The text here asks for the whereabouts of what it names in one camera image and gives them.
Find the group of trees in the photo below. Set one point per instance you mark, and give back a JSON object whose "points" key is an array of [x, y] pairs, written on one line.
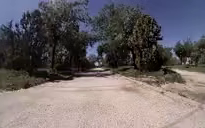
{"points": [[130, 36]]}

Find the pale gravel path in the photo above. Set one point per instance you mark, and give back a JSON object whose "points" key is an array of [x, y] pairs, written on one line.
{"points": [[90, 103]]}

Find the grass verge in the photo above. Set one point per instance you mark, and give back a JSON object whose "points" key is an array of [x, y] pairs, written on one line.
{"points": [[150, 76], [6, 79]]}

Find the row of trees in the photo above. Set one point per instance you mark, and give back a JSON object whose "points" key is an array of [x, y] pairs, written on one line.
{"points": [[40, 40]]}

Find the distant trees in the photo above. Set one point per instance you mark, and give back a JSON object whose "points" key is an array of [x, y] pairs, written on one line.
{"points": [[196, 50]]}

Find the pale side path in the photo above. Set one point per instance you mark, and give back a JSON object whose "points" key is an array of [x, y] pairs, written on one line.
{"points": [[196, 81]]}

